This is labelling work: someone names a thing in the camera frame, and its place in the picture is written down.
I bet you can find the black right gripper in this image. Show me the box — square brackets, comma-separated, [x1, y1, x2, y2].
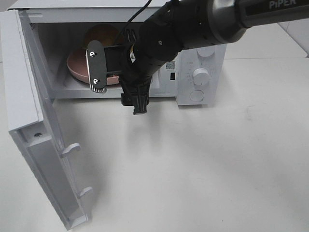
[120, 0, 208, 115]

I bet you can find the white round door button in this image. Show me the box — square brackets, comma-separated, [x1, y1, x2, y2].
[190, 90, 204, 102]

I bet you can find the burger with lettuce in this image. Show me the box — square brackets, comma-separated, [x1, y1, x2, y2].
[82, 24, 124, 49]

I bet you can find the pink round plate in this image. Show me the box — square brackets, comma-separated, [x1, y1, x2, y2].
[66, 47, 121, 86]

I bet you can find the white microwave door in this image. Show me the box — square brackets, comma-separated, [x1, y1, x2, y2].
[0, 10, 92, 230]

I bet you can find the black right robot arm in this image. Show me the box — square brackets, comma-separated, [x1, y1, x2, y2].
[119, 0, 309, 114]

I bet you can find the white microwave oven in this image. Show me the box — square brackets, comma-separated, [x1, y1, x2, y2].
[0, 0, 226, 105]

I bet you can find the white lower timer knob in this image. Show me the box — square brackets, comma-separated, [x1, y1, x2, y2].
[192, 68, 210, 86]

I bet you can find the white upper power knob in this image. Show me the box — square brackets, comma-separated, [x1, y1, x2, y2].
[197, 46, 215, 58]

